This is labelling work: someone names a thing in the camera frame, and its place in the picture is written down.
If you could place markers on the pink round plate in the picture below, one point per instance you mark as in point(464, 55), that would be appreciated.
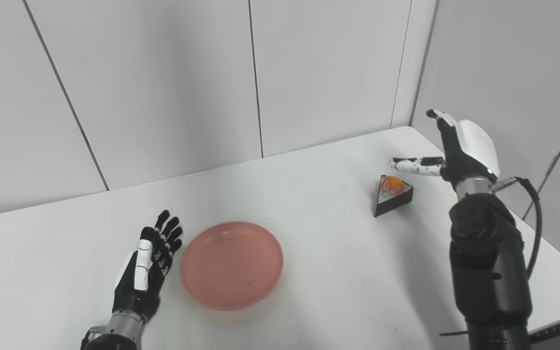
point(232, 265)

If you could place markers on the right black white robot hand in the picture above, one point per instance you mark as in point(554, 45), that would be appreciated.
point(460, 150)

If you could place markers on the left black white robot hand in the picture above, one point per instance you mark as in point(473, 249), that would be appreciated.
point(146, 272)

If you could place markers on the cake slice with fruit topping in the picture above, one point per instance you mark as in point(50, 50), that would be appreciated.
point(393, 194)

